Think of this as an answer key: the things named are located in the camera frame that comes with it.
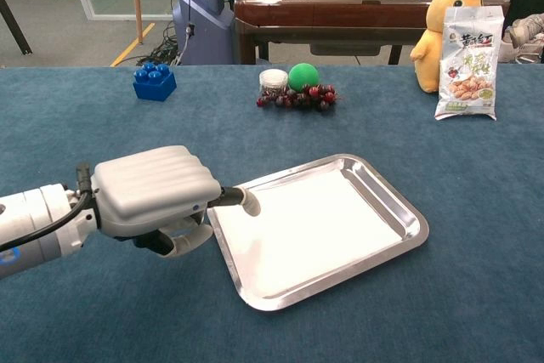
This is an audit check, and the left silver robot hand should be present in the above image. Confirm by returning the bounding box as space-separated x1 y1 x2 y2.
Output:
90 145 262 258

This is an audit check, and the white sneaker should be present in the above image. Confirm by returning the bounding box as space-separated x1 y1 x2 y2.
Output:
509 13 544 50

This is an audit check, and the black slanted table leg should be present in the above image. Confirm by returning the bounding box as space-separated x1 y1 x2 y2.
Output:
0 0 33 56

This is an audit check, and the white paper napkin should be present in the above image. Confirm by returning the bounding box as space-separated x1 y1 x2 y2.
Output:
210 169 405 300

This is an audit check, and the blue table cloth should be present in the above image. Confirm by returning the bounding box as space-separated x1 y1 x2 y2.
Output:
0 64 544 363

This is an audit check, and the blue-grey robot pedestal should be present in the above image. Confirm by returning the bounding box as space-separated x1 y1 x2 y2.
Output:
172 0 239 66

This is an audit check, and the yellow plush duck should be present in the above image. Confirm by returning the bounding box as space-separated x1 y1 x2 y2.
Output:
410 0 485 94

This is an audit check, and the bunch of red grapes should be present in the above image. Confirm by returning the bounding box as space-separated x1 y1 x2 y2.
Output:
256 83 344 112

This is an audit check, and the green ball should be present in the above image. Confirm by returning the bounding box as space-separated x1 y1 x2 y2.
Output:
287 62 320 93

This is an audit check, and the brown mahjong table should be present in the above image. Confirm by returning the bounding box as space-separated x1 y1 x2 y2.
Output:
233 0 511 65

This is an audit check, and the black cable bundle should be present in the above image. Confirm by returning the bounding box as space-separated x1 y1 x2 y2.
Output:
142 22 188 66

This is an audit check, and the blue toy building block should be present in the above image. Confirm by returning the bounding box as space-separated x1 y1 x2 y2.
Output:
132 61 178 103

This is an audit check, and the white peanut snack bag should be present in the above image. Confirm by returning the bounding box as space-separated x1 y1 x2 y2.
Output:
433 4 506 122

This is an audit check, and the person in black trousers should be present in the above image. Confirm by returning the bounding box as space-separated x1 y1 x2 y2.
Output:
505 0 544 24

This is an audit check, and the silver metal tray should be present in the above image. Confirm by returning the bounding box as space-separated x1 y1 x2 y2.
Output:
207 153 430 312

